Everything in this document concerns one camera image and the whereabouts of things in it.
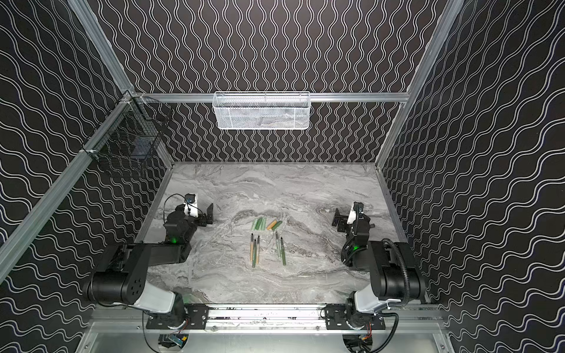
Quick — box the orange pen cap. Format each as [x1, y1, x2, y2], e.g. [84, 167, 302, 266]
[266, 220, 279, 230]

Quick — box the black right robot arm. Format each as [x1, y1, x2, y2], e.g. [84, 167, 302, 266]
[332, 202, 426, 316]

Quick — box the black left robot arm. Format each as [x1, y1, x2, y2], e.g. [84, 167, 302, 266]
[83, 203, 214, 314]

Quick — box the dark green marker pen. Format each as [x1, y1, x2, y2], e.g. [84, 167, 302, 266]
[252, 239, 257, 268]

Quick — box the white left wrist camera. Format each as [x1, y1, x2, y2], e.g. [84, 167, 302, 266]
[184, 193, 200, 218]

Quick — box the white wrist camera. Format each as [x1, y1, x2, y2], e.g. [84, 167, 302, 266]
[347, 202, 364, 224]
[184, 193, 200, 218]

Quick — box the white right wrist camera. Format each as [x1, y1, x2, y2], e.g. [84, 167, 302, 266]
[347, 202, 364, 224]

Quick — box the left camera black cable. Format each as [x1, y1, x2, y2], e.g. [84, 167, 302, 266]
[162, 193, 191, 222]

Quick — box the black corrugated cable conduit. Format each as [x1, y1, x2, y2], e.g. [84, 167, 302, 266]
[381, 237, 412, 306]

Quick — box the white wire mesh basket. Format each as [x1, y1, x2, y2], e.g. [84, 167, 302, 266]
[212, 91, 312, 130]

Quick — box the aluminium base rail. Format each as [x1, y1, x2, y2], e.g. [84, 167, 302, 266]
[87, 303, 447, 335]

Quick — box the black wire basket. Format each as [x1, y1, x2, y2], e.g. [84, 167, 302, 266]
[85, 91, 173, 180]

